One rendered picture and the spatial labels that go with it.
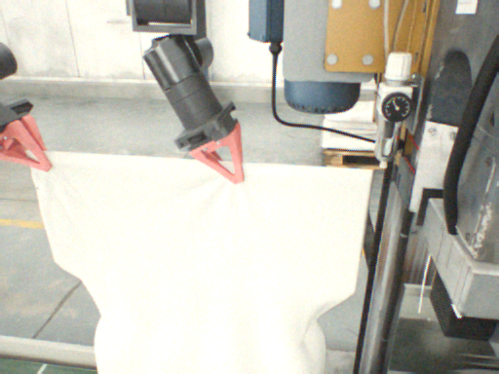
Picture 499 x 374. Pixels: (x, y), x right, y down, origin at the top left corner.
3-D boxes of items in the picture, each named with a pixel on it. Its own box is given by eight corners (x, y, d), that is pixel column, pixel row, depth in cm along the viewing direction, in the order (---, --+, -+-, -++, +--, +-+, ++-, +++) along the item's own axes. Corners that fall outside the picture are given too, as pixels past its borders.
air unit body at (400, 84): (371, 174, 54) (389, 56, 47) (367, 162, 58) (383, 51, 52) (406, 176, 53) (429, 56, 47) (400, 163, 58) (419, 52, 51)
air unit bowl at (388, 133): (374, 163, 55) (380, 120, 52) (371, 156, 57) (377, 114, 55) (397, 164, 54) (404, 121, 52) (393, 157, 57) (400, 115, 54)
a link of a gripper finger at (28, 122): (71, 147, 60) (19, 103, 58) (42, 166, 54) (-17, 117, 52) (50, 175, 63) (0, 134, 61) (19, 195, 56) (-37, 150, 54)
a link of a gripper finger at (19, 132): (79, 143, 62) (29, 100, 60) (52, 160, 55) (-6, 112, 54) (57, 170, 64) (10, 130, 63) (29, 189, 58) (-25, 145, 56)
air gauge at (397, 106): (380, 122, 51) (384, 93, 49) (378, 118, 52) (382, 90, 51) (410, 123, 50) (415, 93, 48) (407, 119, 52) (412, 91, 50)
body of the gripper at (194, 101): (239, 111, 56) (212, 63, 54) (223, 132, 47) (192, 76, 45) (201, 130, 58) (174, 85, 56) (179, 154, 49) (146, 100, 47)
